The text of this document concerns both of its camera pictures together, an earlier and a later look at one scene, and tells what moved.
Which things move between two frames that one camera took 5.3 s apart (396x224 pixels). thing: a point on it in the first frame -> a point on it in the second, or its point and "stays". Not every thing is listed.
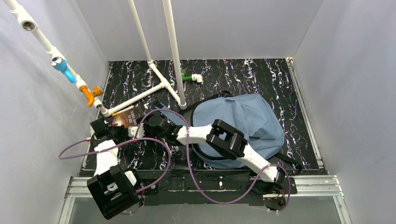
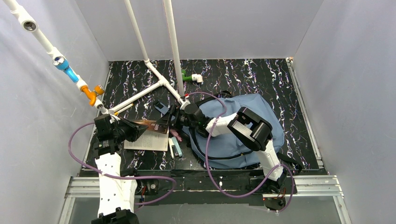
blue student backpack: (249, 114) stays
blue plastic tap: (60, 64) stays
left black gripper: (101, 127) stays
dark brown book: (130, 117) -> (154, 138)
